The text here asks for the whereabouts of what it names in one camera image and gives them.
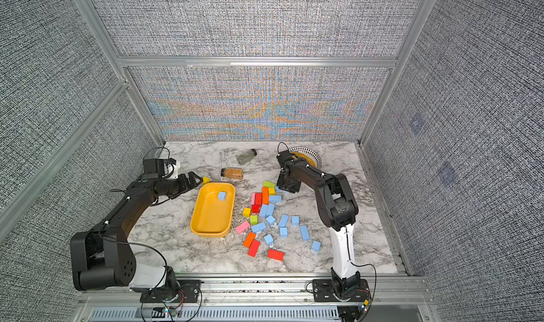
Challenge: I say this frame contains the brown spice jar black lid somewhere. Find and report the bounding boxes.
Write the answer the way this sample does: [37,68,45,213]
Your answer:
[220,168,244,180]

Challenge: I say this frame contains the yellow plastic tray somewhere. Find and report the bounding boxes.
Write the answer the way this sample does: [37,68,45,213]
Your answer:
[190,183,236,238]

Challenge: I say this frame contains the blue block right tall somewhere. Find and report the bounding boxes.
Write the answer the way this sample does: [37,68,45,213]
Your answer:
[278,214,289,228]

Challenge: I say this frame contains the red block upper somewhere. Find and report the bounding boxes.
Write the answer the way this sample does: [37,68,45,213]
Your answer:
[254,193,263,206]

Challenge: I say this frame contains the long orange block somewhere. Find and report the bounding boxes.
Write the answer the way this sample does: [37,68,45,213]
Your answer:
[262,187,269,205]

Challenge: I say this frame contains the patterned bowl with yellow contents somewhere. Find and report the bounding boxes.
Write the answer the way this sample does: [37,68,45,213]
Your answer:
[289,146,322,169]

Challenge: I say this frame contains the red block bottom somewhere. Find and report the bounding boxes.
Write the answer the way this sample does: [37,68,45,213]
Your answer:
[267,249,285,261]

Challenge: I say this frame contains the clear spice jar green contents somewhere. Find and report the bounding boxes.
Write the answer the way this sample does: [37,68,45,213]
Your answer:
[236,149,258,166]

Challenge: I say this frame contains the yellow cube middle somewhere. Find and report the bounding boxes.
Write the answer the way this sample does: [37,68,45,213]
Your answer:
[243,207,252,217]

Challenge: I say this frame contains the green cube middle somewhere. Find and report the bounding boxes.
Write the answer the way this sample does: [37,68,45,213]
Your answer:
[249,214,258,226]

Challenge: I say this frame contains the red block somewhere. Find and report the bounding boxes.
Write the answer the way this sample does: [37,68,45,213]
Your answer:
[248,240,260,258]
[267,249,285,261]
[254,193,263,206]

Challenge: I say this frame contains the green block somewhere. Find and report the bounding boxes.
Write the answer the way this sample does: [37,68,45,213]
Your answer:
[263,180,276,188]

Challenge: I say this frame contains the red block lower left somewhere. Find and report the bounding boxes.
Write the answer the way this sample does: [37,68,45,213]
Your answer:
[248,240,260,258]

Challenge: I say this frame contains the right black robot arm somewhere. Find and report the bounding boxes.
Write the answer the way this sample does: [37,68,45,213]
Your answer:
[276,150,362,300]

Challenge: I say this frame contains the blue block centre low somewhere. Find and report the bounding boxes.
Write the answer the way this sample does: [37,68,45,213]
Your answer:
[251,222,267,234]

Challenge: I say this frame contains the aluminium front rail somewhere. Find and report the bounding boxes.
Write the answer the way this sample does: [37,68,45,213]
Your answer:
[70,273,441,321]

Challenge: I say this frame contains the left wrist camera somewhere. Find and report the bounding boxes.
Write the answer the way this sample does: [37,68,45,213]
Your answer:
[141,158,179,180]

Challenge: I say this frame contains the blue cube near red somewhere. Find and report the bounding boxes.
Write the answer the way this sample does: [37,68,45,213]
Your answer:
[263,234,273,246]

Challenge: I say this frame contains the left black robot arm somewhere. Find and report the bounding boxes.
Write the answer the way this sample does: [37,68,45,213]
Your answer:
[69,172,203,293]

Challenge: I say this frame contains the orange block lower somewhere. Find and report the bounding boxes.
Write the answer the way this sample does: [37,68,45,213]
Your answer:
[243,231,256,248]

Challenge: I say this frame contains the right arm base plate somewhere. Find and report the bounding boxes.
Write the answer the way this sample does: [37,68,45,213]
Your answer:
[311,279,372,303]

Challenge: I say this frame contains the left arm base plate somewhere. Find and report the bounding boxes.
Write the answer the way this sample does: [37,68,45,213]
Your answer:
[140,280,202,304]

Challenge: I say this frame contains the pink block lower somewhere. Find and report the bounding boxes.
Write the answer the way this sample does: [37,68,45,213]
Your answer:
[235,221,251,234]

